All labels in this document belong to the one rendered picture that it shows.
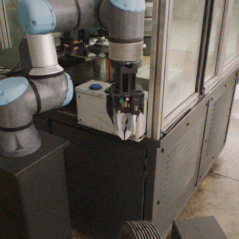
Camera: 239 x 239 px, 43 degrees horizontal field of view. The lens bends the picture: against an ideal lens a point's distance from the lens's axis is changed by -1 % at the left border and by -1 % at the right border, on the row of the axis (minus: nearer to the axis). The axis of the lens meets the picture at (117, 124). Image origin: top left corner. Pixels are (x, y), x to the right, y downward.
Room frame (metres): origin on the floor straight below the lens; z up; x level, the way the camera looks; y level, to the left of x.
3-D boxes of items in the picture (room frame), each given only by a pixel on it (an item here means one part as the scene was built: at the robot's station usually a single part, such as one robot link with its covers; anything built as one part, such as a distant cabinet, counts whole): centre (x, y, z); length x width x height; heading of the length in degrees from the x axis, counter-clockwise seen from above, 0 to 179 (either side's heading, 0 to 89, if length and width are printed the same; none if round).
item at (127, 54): (0.67, -0.02, 1.13); 0.08 x 0.08 x 0.05
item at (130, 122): (0.67, -0.03, 0.94); 0.06 x 0.03 x 0.09; 6
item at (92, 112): (1.05, 0.01, 0.82); 0.28 x 0.11 x 0.15; 57
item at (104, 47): (1.48, 0.09, 0.96); 0.11 x 0.11 x 0.03
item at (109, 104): (0.69, 0.00, 0.99); 0.05 x 0.02 x 0.09; 96
